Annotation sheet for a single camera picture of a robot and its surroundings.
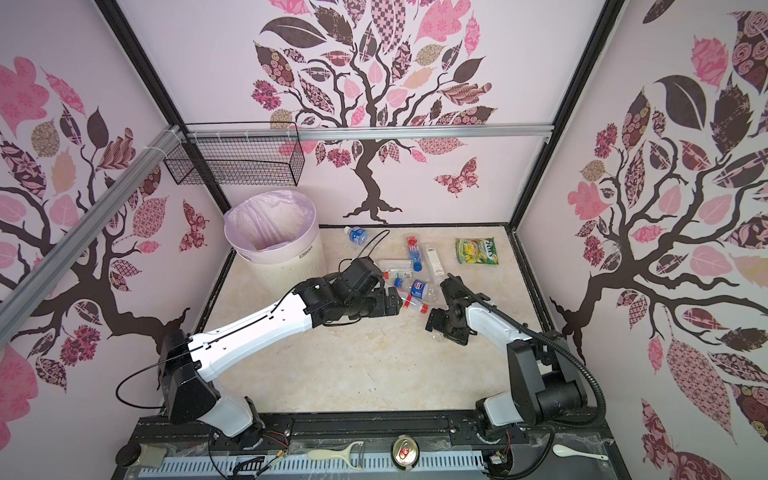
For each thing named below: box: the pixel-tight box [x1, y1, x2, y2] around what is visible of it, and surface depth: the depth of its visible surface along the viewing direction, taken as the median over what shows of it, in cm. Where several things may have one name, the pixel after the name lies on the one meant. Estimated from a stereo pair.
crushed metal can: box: [391, 434, 419, 469], surface depth 63 cm
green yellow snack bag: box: [455, 237, 499, 265], surface depth 112 cm
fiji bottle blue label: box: [406, 236, 423, 273], surface depth 109 cm
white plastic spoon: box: [552, 444, 609, 461], surface depth 72 cm
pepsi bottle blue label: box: [394, 278, 440, 303], surface depth 97 cm
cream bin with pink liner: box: [224, 190, 327, 299], surface depth 90 cm
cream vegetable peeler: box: [307, 441, 365, 470], surface depth 72 cm
